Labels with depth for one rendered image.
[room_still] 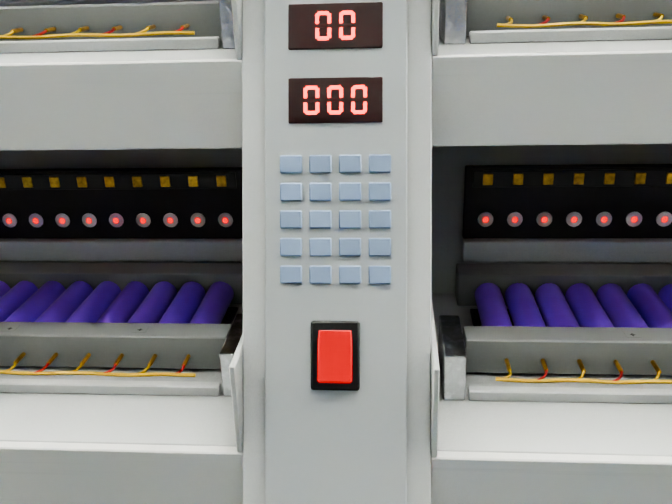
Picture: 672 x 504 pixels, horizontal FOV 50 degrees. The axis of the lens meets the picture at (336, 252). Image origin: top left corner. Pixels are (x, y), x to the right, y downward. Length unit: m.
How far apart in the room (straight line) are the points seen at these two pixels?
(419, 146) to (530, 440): 0.16
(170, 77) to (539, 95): 0.18
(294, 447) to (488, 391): 0.11
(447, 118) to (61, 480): 0.27
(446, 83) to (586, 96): 0.07
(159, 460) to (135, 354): 0.09
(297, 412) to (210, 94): 0.17
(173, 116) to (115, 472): 0.19
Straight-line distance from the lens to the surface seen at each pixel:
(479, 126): 0.37
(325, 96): 0.36
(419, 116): 0.36
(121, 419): 0.42
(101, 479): 0.41
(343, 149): 0.35
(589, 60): 0.38
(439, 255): 0.56
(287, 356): 0.36
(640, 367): 0.45
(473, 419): 0.40
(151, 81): 0.39
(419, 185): 0.36
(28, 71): 0.41
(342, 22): 0.37
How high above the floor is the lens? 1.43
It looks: 1 degrees down
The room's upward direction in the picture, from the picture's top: straight up
